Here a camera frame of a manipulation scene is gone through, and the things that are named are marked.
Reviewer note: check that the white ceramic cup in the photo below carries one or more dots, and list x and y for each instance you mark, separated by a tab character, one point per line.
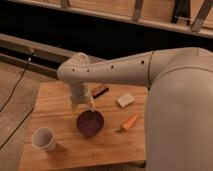
44	139

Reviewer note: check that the dark purple bowl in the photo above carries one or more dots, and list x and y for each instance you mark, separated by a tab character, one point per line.
90	123

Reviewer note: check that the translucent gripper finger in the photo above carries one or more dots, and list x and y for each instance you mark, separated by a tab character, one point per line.
91	106
73	107

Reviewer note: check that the wooden board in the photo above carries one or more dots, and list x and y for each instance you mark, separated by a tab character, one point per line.
73	150

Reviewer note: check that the white sponge block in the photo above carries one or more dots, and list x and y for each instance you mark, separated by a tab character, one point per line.
125	99

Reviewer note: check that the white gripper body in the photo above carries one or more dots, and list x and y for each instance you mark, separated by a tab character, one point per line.
80	93

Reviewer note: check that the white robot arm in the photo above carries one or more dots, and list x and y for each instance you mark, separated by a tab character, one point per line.
179	108

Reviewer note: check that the orange carrot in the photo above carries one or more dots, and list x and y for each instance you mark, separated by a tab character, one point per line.
130	122

